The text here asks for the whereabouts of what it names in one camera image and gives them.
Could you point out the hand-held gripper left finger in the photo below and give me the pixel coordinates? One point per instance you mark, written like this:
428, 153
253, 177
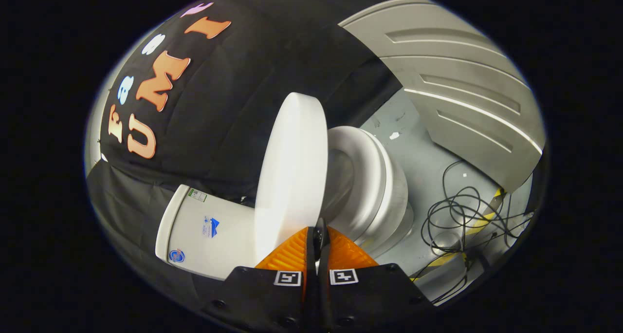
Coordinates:
272, 299

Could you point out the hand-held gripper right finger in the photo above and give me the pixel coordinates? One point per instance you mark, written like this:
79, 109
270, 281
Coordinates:
370, 299

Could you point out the white toilet bowl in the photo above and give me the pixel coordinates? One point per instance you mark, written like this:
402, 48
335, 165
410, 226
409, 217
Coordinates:
375, 187

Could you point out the yellow black floor tape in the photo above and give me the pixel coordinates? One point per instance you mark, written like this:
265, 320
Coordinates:
479, 223

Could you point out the black backdrop cloth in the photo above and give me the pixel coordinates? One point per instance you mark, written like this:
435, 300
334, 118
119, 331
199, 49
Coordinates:
233, 119

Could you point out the white drawer cabinet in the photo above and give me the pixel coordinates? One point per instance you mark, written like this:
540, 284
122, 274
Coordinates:
462, 94

